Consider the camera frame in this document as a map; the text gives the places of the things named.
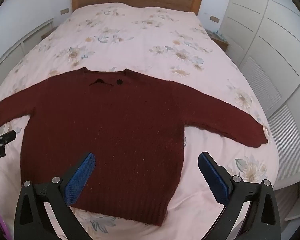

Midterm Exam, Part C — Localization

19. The dark red knit sweater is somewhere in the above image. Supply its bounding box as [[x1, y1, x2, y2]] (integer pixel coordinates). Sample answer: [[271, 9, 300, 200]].
[[0, 68, 268, 226]]

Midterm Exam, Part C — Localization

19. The right wooden nightstand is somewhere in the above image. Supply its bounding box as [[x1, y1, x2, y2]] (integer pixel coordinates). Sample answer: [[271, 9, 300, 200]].
[[205, 29, 228, 51]]

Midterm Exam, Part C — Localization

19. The white wardrobe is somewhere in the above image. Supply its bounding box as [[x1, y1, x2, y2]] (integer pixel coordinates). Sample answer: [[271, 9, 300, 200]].
[[220, 0, 300, 189]]

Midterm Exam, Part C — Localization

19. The floral pink bedspread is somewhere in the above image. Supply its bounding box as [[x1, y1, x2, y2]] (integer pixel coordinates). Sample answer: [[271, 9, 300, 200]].
[[0, 3, 279, 239]]

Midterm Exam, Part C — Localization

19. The left wall switch plate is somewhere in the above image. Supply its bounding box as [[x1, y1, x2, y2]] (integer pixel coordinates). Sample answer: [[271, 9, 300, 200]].
[[60, 8, 69, 15]]

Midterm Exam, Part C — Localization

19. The wall switch plate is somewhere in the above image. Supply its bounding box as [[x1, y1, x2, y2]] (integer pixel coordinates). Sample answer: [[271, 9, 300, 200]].
[[210, 16, 220, 23], [60, 8, 69, 15]]

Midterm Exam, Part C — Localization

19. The right wall switch plate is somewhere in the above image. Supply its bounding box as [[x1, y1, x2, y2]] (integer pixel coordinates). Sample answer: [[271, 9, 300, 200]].
[[210, 16, 220, 23]]

